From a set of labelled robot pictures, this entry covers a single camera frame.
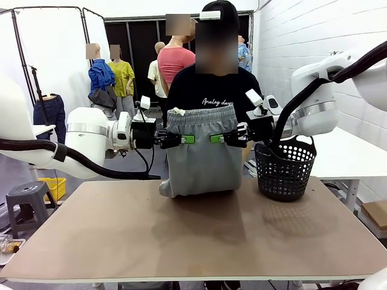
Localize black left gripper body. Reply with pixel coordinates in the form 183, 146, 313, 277
131, 118, 157, 149

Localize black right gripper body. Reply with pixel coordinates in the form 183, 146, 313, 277
247, 116, 275, 143

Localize grey training pants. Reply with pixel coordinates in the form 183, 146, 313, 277
158, 105, 242, 199

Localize black perforated plastic basket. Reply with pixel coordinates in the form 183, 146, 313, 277
254, 135, 317, 202

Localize person's left forearm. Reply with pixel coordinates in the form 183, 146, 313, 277
241, 141, 252, 169

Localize person in black t-shirt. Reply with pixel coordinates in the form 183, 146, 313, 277
164, 0, 264, 170

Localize cream shirt mannequin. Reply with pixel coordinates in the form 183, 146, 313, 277
147, 41, 169, 99

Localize yellow shirt mannequin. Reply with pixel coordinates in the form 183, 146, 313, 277
108, 44, 136, 121

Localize pink shirt mannequin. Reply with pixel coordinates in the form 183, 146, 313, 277
157, 13, 197, 91

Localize blue shirt mannequin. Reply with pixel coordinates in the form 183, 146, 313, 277
87, 42, 117, 114

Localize floral shirt mannequin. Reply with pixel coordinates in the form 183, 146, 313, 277
237, 34, 253, 73

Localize dark jeans leg mannequin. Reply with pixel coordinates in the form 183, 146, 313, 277
32, 93, 67, 145

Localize large white table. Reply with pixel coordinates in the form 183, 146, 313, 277
281, 126, 387, 212

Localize small white table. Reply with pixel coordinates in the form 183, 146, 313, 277
28, 124, 57, 182

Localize yellow plastic crate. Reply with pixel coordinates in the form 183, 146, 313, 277
38, 177, 67, 202

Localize black tripod stand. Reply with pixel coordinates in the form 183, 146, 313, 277
27, 65, 52, 126

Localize narrow white backdrop screen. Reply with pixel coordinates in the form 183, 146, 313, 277
82, 7, 106, 106

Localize black cap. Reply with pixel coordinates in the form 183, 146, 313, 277
201, 0, 239, 34

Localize wide white backdrop screen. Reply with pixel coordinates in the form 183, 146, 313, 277
0, 6, 85, 152

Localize grey plastic stool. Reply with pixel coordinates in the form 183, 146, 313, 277
5, 181, 57, 239

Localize flat cardboard box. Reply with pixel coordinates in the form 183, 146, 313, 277
361, 199, 387, 239

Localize white food tray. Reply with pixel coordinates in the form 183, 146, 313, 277
0, 237, 27, 266

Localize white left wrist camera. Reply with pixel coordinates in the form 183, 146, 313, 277
134, 95, 152, 121

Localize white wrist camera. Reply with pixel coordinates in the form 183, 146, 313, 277
244, 89, 263, 117
134, 95, 152, 121

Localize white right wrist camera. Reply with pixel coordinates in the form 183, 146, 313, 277
244, 89, 263, 117

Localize right arm black hose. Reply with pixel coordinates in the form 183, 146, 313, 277
270, 40, 387, 149

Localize arm black hose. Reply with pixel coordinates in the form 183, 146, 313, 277
0, 138, 161, 181
270, 40, 387, 149

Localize left arm black hose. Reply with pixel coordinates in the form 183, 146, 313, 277
0, 138, 161, 181

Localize black partition wall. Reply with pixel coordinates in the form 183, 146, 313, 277
104, 10, 255, 121

